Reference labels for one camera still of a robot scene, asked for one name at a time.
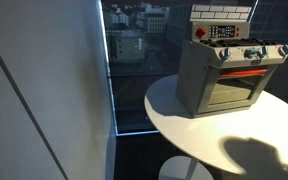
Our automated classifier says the oven door with glass window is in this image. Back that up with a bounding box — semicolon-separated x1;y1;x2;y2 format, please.
197;63;278;114

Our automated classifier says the white table pedestal base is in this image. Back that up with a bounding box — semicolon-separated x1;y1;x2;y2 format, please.
158;154;215;180

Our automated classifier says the blue stove knob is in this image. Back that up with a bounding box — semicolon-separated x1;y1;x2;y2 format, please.
257;44;269;58
243;47;258;60
218;47;232;62

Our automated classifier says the red round panel knob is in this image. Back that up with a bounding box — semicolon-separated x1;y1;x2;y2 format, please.
195;27;208;38

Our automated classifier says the grey toy stove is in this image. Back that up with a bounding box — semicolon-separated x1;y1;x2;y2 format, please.
175;3;288;119

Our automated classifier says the red oven door handle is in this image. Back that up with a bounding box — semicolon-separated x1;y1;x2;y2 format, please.
219;68;270;78

